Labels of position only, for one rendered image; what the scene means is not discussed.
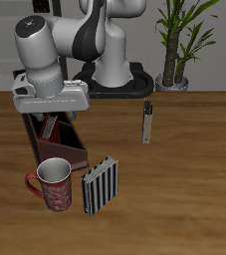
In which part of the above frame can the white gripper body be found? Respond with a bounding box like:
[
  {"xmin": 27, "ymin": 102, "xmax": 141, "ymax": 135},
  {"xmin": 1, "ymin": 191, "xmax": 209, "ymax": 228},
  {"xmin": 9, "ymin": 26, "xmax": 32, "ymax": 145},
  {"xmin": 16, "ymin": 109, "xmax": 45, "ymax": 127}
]
[{"xmin": 12, "ymin": 79, "xmax": 92, "ymax": 115}]

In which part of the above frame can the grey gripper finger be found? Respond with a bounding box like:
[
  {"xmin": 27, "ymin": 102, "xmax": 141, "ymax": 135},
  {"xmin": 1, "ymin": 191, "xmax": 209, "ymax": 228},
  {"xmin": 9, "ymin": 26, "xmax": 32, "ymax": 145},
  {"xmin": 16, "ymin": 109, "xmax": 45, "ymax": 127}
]
[
  {"xmin": 31, "ymin": 113, "xmax": 46, "ymax": 123},
  {"xmin": 68, "ymin": 111, "xmax": 79, "ymax": 122}
]

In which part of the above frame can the dark brown desk caddy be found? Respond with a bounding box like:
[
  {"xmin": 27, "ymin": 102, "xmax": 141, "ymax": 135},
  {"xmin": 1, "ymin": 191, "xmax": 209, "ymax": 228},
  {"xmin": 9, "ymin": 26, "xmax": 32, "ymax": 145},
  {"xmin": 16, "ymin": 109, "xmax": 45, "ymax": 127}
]
[{"xmin": 12, "ymin": 68, "xmax": 90, "ymax": 173}]

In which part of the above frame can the grey standing book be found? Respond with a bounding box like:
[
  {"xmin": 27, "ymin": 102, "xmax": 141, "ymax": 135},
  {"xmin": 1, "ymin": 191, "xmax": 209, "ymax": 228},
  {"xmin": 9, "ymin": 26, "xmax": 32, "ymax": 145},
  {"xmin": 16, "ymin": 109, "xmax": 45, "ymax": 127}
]
[{"xmin": 141, "ymin": 97, "xmax": 154, "ymax": 145}]

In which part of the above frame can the black white striped book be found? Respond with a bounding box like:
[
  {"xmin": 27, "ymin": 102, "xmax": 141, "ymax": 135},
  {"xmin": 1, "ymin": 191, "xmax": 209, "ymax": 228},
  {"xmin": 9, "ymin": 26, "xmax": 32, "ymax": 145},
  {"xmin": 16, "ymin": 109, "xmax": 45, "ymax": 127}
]
[{"xmin": 80, "ymin": 154, "xmax": 120, "ymax": 217}]

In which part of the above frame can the red patterned mug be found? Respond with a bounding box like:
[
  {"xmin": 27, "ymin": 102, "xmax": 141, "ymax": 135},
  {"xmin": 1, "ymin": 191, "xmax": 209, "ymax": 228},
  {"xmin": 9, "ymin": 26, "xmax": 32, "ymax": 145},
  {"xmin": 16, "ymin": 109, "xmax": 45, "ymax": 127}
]
[{"xmin": 24, "ymin": 156, "xmax": 74, "ymax": 213}]

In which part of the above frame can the green pot plant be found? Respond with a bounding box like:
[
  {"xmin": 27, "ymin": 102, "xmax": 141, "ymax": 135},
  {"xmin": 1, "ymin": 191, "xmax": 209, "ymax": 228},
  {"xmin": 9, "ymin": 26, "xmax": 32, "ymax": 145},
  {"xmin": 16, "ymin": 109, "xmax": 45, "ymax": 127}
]
[{"xmin": 153, "ymin": 0, "xmax": 221, "ymax": 93}]

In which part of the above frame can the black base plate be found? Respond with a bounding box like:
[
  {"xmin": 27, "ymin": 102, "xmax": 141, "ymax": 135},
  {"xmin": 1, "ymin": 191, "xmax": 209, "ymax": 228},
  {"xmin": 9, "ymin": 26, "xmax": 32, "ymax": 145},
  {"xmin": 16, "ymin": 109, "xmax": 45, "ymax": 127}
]
[{"xmin": 72, "ymin": 61, "xmax": 155, "ymax": 100}]

